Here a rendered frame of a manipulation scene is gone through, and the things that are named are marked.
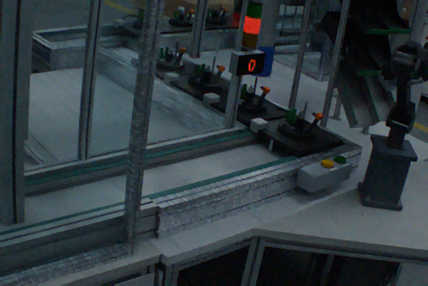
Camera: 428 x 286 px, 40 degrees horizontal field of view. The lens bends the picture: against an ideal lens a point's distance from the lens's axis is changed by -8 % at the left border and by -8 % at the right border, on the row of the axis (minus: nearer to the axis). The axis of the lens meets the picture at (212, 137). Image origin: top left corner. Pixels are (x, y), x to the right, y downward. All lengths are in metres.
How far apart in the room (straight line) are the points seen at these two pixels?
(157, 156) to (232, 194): 0.27
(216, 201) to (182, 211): 0.12
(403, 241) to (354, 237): 0.16
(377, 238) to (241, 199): 0.44
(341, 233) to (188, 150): 0.55
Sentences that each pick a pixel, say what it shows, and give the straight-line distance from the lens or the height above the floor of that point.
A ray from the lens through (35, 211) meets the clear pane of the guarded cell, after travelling 1.38.
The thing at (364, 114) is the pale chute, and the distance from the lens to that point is 2.38.
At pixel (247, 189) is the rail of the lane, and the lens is 1.84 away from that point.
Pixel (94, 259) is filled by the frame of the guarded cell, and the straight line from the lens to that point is 1.53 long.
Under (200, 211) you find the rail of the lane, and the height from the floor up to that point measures 0.91.
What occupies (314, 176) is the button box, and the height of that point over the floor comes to 0.96.
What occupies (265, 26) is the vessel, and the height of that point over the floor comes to 1.12.
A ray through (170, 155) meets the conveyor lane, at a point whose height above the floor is 0.94.
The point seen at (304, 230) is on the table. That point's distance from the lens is 1.84.
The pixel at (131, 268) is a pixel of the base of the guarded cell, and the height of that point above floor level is 0.84.
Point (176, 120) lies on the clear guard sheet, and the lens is 1.99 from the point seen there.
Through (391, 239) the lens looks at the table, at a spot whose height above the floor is 0.86.
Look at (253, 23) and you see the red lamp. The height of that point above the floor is 1.34.
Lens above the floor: 1.78
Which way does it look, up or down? 23 degrees down
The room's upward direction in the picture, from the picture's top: 9 degrees clockwise
